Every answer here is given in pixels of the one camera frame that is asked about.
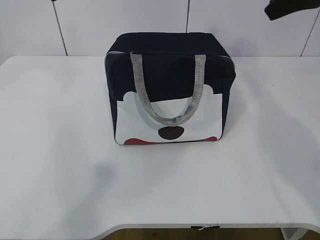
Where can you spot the navy blue lunch bag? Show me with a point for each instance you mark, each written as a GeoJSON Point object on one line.
{"type": "Point", "coordinates": [168, 87]}

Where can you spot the white table leg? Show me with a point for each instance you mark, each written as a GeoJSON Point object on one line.
{"type": "Point", "coordinates": [292, 233]}

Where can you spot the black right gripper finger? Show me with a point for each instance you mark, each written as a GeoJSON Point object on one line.
{"type": "Point", "coordinates": [279, 8]}

